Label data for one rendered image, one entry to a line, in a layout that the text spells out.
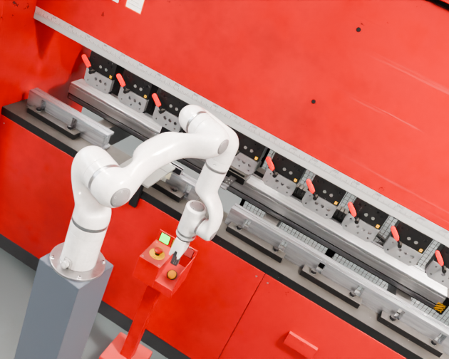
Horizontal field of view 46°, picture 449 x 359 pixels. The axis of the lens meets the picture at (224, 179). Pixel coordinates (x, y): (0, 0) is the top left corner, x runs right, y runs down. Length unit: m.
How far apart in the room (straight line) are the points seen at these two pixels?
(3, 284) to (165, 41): 1.61
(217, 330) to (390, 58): 1.54
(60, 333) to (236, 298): 0.95
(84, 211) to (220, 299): 1.13
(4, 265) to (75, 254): 1.50
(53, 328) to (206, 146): 0.84
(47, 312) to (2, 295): 1.15
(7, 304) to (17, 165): 0.74
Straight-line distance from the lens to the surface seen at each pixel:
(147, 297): 2.52
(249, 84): 2.29
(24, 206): 3.09
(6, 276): 3.23
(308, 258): 2.52
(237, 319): 2.68
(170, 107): 2.48
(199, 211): 2.07
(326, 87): 2.20
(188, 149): 1.74
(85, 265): 1.84
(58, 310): 1.95
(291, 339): 2.61
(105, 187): 1.60
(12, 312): 3.06
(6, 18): 2.70
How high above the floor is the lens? 2.29
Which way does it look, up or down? 29 degrees down
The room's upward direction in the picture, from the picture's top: 24 degrees clockwise
